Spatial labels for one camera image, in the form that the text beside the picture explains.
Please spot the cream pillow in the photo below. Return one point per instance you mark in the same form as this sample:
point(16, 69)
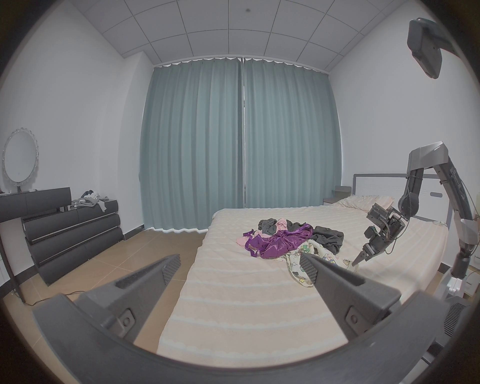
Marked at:
point(363, 201)

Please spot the dark grey chest of drawers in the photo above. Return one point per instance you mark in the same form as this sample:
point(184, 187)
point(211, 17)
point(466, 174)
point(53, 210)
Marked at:
point(75, 240)

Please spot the bed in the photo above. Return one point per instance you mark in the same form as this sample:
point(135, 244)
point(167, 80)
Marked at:
point(243, 300)

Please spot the grey bedside table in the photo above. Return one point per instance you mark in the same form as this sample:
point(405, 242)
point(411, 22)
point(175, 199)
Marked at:
point(337, 195)

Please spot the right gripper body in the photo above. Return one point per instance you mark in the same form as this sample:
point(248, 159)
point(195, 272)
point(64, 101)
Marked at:
point(380, 240)

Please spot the pile of clothes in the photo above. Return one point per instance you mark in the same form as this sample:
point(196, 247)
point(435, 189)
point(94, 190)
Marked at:
point(285, 240)

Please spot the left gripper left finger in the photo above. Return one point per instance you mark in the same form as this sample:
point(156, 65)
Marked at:
point(112, 300)

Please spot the round table mirror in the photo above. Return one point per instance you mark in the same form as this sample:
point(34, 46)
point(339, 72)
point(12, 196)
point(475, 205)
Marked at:
point(20, 157)

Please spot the white printed pyjama top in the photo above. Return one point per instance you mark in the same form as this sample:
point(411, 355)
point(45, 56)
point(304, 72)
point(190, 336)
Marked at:
point(294, 268)

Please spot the heap of grey clothes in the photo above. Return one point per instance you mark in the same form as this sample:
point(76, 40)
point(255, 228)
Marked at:
point(88, 201)

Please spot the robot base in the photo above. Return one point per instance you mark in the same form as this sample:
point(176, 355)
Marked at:
point(455, 288)

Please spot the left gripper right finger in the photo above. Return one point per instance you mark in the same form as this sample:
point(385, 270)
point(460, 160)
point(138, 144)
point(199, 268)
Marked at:
point(360, 300)

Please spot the blue-green curtain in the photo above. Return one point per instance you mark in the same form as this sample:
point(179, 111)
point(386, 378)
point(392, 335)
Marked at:
point(191, 142)
point(292, 135)

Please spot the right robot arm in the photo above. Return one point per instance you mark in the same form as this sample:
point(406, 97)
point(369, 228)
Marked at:
point(427, 155)

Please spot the dark grey dressing table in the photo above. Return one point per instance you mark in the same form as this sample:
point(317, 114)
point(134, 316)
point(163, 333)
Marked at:
point(33, 202)

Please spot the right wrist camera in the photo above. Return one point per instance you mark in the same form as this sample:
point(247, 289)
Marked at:
point(370, 232)

